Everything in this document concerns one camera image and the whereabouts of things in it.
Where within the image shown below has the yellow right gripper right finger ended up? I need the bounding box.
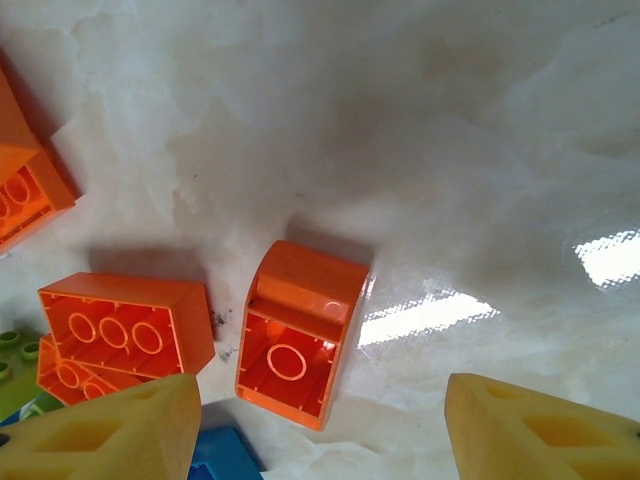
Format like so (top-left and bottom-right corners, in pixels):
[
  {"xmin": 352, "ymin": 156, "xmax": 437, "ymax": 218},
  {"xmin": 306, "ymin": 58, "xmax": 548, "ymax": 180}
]
[{"xmin": 444, "ymin": 372, "xmax": 640, "ymax": 480}]

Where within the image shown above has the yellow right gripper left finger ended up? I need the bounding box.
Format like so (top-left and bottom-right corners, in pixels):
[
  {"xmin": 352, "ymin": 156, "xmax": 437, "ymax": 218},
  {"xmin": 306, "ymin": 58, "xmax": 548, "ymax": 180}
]
[{"xmin": 0, "ymin": 372, "xmax": 203, "ymax": 480}]

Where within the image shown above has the orange two-by-four lego brick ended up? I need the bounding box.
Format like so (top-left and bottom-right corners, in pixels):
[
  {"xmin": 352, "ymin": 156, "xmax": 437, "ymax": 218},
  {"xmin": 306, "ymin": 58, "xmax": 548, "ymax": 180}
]
[{"xmin": 37, "ymin": 271, "xmax": 217, "ymax": 377}]

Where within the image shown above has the green two-by-four lego brick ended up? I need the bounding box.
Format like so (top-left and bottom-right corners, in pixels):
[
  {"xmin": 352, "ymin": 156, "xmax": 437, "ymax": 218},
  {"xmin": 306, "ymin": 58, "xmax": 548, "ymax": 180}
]
[{"xmin": 0, "ymin": 328, "xmax": 66, "ymax": 424}]

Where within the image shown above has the blue two-by-four lego brick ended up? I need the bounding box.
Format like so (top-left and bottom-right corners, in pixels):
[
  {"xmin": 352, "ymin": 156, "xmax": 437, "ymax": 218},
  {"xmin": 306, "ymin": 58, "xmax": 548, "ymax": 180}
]
[{"xmin": 187, "ymin": 424, "xmax": 265, "ymax": 480}]

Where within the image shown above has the orange sloped lego brick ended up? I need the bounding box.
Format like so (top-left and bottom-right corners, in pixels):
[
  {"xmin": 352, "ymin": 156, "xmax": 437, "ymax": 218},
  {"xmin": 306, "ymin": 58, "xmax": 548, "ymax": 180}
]
[{"xmin": 234, "ymin": 239, "xmax": 371, "ymax": 432}]

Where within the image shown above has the large orange lego brick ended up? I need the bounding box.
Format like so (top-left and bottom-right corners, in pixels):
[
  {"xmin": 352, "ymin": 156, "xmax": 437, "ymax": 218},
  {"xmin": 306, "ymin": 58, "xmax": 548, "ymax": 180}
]
[{"xmin": 0, "ymin": 47, "xmax": 81, "ymax": 256}]

